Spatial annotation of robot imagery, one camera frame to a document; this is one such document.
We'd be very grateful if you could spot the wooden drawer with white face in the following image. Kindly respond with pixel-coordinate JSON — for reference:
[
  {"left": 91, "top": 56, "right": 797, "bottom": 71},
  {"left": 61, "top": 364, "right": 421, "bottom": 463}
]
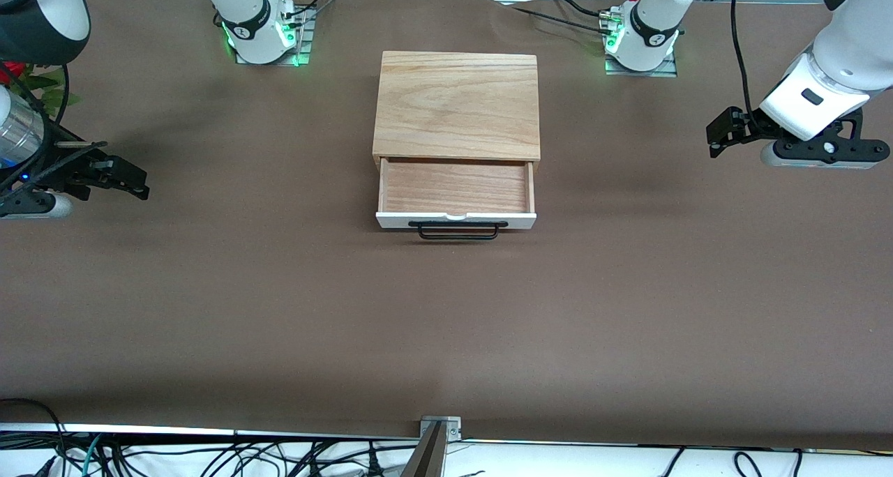
[{"left": 375, "top": 158, "right": 538, "bottom": 242}]

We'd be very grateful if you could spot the black wire drawer handle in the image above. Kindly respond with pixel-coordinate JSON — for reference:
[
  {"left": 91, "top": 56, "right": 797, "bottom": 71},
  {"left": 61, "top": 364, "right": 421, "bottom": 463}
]
[{"left": 408, "top": 220, "right": 509, "bottom": 242}]

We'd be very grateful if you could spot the red rose with leaves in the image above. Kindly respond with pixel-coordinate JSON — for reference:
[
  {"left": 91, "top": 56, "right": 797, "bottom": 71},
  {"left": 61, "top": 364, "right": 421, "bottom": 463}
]
[{"left": 0, "top": 61, "right": 82, "bottom": 119}]

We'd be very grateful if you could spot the brown table cloth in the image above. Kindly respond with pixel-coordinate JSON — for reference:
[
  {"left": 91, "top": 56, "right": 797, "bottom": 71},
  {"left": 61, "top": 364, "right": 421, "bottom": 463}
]
[{"left": 0, "top": 0, "right": 893, "bottom": 451}]

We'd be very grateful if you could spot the light wooden cabinet box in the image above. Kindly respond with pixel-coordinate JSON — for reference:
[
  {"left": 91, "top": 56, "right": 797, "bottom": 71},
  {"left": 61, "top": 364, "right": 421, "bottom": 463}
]
[{"left": 372, "top": 50, "right": 542, "bottom": 171}]

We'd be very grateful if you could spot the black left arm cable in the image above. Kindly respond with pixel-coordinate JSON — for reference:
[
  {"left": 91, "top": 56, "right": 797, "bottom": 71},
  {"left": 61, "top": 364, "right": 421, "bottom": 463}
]
[{"left": 730, "top": 0, "right": 763, "bottom": 126}]

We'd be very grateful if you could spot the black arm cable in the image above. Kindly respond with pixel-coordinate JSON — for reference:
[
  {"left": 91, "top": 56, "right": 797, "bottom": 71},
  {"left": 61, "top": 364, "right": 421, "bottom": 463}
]
[
  {"left": 730, "top": 0, "right": 763, "bottom": 126},
  {"left": 0, "top": 62, "right": 109, "bottom": 192}
]

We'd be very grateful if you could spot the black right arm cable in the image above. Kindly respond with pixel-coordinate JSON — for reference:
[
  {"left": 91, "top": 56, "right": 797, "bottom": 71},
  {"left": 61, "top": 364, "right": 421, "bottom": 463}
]
[{"left": 0, "top": 62, "right": 109, "bottom": 192}]

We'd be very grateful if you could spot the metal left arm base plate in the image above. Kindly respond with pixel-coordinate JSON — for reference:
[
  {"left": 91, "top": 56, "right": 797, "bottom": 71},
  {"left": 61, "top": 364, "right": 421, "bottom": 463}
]
[{"left": 604, "top": 45, "right": 679, "bottom": 79}]

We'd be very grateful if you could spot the black cable on cloth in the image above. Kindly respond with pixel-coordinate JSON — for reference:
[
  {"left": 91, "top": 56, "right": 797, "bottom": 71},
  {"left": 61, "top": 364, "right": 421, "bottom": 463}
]
[{"left": 513, "top": 0, "right": 618, "bottom": 33}]

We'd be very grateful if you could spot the black looped floor cable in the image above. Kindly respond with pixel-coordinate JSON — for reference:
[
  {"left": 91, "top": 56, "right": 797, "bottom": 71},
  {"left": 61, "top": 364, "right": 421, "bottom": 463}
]
[{"left": 0, "top": 397, "right": 69, "bottom": 457}]

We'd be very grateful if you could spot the teal floor cable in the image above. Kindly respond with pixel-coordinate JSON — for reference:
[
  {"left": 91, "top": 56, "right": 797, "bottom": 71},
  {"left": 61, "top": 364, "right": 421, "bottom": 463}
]
[{"left": 78, "top": 434, "right": 104, "bottom": 477}]

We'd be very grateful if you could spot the metal table edge bracket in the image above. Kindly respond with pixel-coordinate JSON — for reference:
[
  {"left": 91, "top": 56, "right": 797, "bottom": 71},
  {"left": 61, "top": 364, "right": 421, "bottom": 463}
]
[{"left": 420, "top": 415, "right": 463, "bottom": 442}]

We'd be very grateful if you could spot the aluminium profile post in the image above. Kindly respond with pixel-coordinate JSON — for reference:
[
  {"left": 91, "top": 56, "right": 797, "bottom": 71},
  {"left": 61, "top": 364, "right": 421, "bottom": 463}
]
[{"left": 400, "top": 421, "right": 448, "bottom": 477}]

